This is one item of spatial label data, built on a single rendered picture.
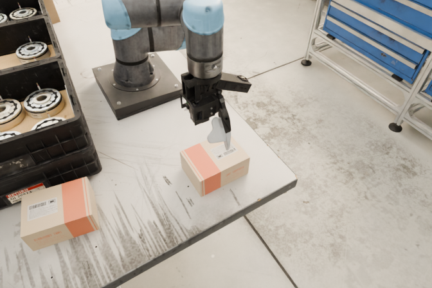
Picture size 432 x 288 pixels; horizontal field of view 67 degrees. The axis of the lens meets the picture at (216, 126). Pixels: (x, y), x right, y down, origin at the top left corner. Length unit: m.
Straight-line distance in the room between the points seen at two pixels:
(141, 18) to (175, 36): 0.45
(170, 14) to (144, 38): 0.44
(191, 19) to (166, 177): 0.51
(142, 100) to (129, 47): 0.18
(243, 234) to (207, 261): 0.21
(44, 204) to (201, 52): 0.55
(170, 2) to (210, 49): 0.13
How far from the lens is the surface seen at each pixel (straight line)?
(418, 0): 2.06
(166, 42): 1.14
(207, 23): 0.61
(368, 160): 2.09
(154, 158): 1.03
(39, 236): 0.91
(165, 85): 1.21
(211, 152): 0.93
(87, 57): 1.52
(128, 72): 1.19
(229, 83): 0.73
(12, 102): 1.12
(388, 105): 2.30
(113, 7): 0.69
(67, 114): 1.05
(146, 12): 0.69
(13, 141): 0.88
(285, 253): 1.65
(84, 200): 0.90
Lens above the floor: 1.49
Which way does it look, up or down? 46 degrees down
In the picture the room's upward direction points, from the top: straight up
